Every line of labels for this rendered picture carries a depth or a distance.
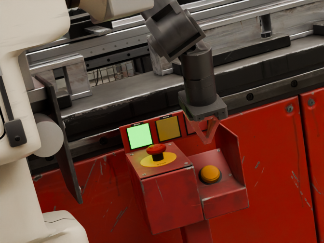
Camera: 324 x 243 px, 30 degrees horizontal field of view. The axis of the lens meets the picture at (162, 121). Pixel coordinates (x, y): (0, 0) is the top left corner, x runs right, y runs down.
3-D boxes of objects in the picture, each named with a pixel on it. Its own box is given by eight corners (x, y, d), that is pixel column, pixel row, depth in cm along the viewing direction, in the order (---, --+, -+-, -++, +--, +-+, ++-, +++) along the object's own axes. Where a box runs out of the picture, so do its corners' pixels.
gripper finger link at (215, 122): (215, 127, 123) (210, 86, 118) (227, 144, 117) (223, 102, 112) (183, 135, 121) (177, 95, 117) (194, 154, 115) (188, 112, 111)
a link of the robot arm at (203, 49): (182, 52, 104) (214, 46, 105) (174, 37, 110) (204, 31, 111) (187, 87, 108) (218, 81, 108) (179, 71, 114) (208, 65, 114)
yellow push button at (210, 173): (204, 188, 122) (204, 182, 120) (197, 173, 124) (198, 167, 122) (222, 183, 122) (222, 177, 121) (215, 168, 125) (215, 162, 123)
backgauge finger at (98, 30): (83, 45, 143) (78, 24, 142) (61, 36, 167) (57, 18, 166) (130, 33, 147) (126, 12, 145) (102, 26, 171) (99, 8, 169)
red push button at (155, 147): (151, 168, 116) (147, 151, 115) (147, 162, 120) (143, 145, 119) (171, 163, 117) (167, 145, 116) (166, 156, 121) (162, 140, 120)
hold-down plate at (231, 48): (181, 76, 141) (179, 63, 141) (173, 73, 146) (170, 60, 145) (291, 45, 150) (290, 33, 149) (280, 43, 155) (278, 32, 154)
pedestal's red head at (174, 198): (152, 236, 114) (132, 148, 109) (136, 205, 130) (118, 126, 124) (250, 208, 118) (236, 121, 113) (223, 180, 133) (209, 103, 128)
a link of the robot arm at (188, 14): (148, 42, 103) (189, 12, 102) (138, 19, 113) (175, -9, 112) (186, 90, 109) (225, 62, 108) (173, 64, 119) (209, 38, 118)
